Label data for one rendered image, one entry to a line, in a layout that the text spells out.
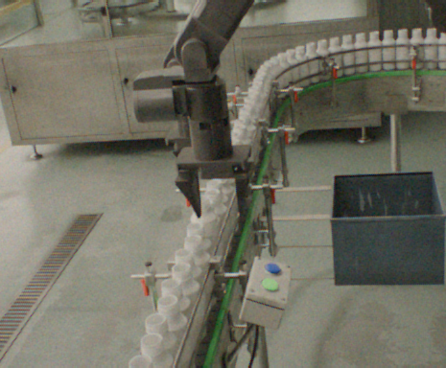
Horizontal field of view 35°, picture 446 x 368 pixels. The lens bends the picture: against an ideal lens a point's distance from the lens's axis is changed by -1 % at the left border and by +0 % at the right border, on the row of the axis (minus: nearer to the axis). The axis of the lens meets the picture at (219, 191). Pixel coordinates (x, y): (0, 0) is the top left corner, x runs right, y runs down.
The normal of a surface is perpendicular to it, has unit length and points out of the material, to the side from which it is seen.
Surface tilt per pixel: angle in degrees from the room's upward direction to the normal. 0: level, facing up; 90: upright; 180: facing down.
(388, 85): 90
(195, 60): 90
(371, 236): 90
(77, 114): 90
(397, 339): 0
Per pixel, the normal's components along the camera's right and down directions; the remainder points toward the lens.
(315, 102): 0.61, 0.26
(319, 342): -0.11, -0.91
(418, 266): -0.17, 0.42
